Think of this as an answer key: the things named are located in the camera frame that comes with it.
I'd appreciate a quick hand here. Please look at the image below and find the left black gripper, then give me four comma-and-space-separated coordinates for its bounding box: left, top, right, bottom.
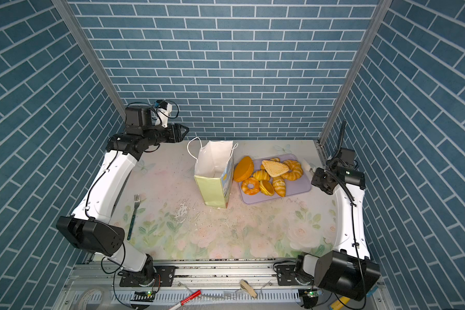
141, 123, 189, 148

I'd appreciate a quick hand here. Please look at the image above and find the triangular toast slice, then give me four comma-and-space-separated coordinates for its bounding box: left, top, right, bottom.
260, 160, 290, 178

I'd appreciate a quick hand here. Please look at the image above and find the white green paper bag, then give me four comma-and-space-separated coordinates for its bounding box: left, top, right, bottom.
187, 137, 238, 208

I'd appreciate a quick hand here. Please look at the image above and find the small yellow egg tart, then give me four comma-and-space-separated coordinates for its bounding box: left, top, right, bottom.
260, 180, 276, 196

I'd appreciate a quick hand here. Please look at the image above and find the small striped round bread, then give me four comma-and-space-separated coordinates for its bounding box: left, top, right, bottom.
253, 169, 271, 182

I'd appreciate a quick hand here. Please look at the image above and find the round orange bun half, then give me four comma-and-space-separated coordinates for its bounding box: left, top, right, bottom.
233, 156, 254, 183

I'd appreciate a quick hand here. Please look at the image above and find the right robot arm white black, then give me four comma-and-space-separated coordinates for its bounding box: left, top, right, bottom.
294, 147, 381, 301

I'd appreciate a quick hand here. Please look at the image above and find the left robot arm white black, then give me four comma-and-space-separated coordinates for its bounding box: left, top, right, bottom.
56, 123, 189, 286

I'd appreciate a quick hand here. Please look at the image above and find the lilac plastic tray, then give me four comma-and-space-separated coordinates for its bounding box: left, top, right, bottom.
238, 154, 311, 205

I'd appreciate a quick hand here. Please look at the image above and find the long striped croissant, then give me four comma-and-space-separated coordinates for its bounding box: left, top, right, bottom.
272, 176, 286, 197

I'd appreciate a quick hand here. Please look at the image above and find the glazed orange donut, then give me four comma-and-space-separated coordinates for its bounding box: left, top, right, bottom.
241, 177, 260, 196

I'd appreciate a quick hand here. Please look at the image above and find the blue yellow toy wrench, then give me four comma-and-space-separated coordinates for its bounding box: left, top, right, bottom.
328, 297, 350, 310

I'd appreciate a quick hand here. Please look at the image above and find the beige wooden piece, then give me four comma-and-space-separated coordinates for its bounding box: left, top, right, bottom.
240, 279, 258, 299

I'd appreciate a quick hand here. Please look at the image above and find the red white marker pen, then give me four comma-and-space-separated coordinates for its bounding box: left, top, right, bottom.
169, 290, 202, 310

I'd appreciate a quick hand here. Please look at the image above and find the large twisted croissant ring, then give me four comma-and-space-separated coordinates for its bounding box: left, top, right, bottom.
281, 159, 304, 182

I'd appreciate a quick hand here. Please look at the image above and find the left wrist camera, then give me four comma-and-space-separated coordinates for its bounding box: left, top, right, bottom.
154, 99, 174, 128

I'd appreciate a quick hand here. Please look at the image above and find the black corrugated cable hose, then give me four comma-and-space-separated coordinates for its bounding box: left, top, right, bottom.
335, 121, 347, 160

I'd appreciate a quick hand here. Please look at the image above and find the green handled fork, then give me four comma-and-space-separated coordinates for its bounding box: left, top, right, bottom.
127, 195, 141, 241

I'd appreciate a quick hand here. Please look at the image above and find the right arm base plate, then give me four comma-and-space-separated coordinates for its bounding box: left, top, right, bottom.
273, 262, 313, 286

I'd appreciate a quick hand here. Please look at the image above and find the aluminium front rail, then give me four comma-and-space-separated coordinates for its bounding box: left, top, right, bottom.
67, 259, 312, 291

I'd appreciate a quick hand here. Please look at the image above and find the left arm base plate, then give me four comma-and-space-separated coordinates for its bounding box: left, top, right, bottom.
118, 266, 176, 288

